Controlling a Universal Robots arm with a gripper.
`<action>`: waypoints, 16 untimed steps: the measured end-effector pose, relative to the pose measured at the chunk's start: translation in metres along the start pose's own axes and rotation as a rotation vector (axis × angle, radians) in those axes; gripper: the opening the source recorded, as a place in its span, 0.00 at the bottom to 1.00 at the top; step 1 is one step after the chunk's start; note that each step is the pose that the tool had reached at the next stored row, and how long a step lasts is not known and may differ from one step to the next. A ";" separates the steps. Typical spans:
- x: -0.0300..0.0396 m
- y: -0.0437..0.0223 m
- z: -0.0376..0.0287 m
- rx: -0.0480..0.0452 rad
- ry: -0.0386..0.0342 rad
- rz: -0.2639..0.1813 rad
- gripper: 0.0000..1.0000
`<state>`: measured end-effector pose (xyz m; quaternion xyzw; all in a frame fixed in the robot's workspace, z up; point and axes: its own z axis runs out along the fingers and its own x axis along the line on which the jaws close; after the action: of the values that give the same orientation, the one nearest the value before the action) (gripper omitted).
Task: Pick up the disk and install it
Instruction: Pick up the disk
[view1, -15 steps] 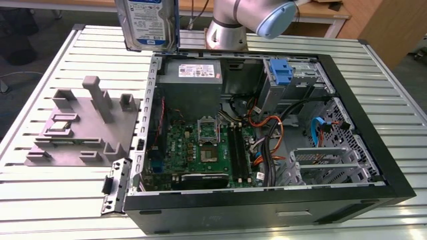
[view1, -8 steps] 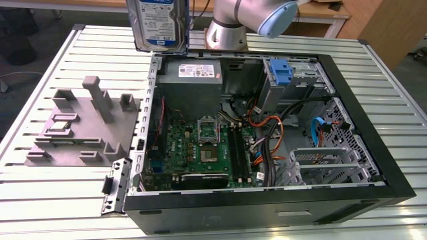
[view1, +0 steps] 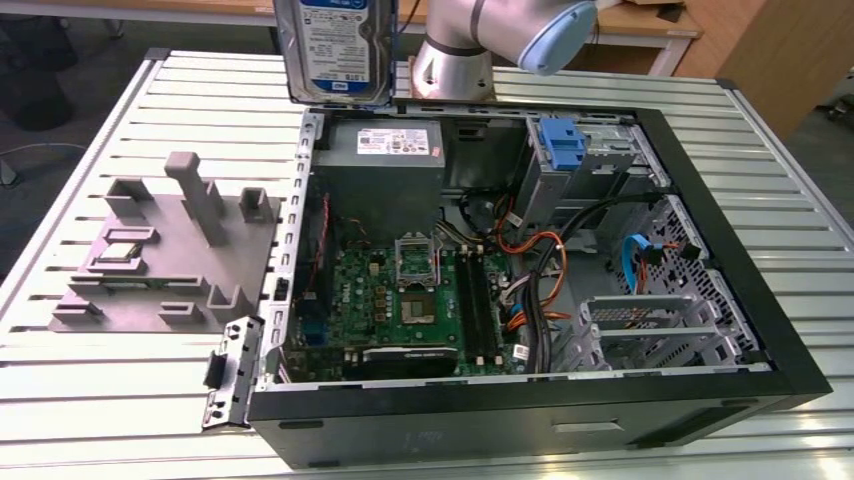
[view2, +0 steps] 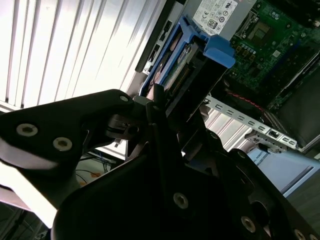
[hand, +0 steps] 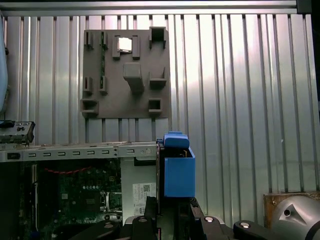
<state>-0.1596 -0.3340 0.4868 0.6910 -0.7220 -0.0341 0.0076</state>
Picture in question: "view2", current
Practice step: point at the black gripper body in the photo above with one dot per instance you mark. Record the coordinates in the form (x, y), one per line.
(125, 200)

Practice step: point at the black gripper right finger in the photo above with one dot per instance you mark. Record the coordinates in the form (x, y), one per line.
(282, 200)

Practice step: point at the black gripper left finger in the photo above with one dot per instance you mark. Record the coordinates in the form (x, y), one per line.
(50, 118)

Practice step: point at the hard disk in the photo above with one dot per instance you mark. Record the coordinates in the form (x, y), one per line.
(217, 50)

